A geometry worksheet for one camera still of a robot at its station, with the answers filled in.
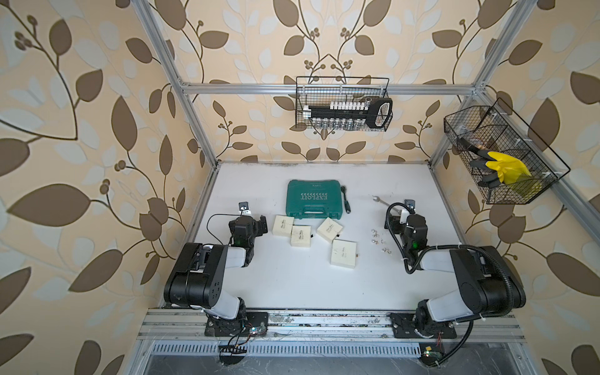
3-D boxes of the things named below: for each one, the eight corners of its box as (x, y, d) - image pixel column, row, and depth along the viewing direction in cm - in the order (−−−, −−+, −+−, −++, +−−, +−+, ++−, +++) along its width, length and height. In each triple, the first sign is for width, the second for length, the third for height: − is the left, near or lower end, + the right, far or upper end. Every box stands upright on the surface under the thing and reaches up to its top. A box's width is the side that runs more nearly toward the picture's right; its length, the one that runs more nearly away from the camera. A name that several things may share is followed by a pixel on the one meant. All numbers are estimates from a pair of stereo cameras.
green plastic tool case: (285, 220, 101) (284, 214, 97) (288, 185, 114) (287, 178, 110) (343, 220, 101) (344, 214, 97) (339, 185, 114) (340, 178, 110)
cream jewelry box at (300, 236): (290, 247, 93) (289, 244, 91) (291, 228, 98) (291, 225, 96) (310, 247, 93) (310, 244, 91) (310, 228, 98) (310, 225, 96)
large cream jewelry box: (329, 264, 88) (329, 261, 86) (331, 241, 95) (331, 238, 92) (355, 268, 88) (356, 265, 85) (355, 244, 94) (356, 241, 92)
